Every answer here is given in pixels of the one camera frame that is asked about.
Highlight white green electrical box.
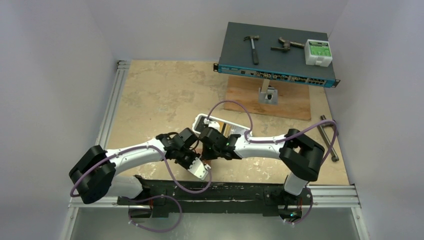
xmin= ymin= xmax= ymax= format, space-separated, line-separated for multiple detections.
xmin=304 ymin=39 xmax=333 ymax=67

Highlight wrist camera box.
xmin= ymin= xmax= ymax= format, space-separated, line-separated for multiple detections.
xmin=204 ymin=118 xmax=221 ymax=130
xmin=188 ymin=157 xmax=211 ymax=181

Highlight gold magnetic stripe card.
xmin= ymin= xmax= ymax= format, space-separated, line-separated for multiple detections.
xmin=219 ymin=122 xmax=238 ymax=137

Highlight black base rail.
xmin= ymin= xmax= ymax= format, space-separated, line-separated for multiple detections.
xmin=117 ymin=177 xmax=313 ymax=220

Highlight blue network switch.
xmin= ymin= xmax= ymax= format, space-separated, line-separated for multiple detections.
xmin=213 ymin=22 xmax=340 ymax=88

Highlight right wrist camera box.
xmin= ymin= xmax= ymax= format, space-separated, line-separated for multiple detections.
xmin=204 ymin=118 xmax=221 ymax=130

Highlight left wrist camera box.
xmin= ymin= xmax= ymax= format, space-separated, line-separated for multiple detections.
xmin=188 ymin=157 xmax=211 ymax=181

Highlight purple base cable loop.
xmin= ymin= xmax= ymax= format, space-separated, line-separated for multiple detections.
xmin=127 ymin=190 xmax=186 ymax=233

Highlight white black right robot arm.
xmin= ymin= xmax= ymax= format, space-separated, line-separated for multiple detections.
xmin=198 ymin=127 xmax=325 ymax=204

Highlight plywood board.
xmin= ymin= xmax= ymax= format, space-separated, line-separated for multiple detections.
xmin=225 ymin=75 xmax=312 ymax=121

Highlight aluminium frame rails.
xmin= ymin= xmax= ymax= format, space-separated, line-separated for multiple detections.
xmin=60 ymin=60 xmax=370 ymax=240

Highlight metal crank handle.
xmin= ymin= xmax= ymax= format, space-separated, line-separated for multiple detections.
xmin=318 ymin=122 xmax=340 ymax=162

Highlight white plastic basket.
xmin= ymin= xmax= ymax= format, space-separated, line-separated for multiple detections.
xmin=191 ymin=113 xmax=250 ymax=137

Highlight tan leather card holder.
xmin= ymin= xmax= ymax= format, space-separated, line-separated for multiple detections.
xmin=195 ymin=148 xmax=212 ymax=166

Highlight grey metal stand bracket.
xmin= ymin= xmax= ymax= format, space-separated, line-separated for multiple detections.
xmin=258 ymin=79 xmax=278 ymax=105

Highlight small hammer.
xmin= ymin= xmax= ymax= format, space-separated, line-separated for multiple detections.
xmin=243 ymin=35 xmax=260 ymax=65

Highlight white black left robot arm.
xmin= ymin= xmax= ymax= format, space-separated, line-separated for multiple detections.
xmin=68 ymin=128 xmax=210 ymax=205

